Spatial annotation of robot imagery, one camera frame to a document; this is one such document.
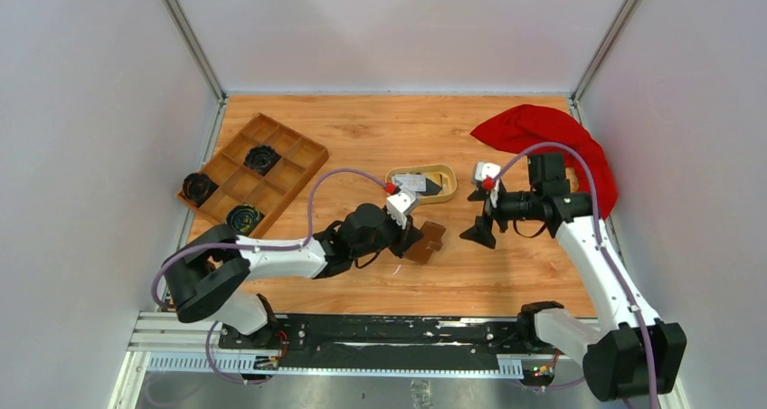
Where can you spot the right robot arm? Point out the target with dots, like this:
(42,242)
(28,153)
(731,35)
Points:
(633,351)

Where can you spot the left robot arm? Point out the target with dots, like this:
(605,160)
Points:
(205,279)

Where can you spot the brown leather card holder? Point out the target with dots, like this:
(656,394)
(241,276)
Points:
(431,242)

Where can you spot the beige oval tray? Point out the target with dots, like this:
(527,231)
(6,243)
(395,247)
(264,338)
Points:
(450,180)

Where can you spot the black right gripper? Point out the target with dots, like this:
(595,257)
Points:
(481,232)

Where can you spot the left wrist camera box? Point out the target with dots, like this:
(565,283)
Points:
(401,203)

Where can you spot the red cloth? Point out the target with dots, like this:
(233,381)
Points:
(518,128)

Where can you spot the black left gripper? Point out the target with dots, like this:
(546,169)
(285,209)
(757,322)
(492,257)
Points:
(405,236)

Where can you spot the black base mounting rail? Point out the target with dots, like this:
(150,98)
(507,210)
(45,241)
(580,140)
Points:
(375,342)

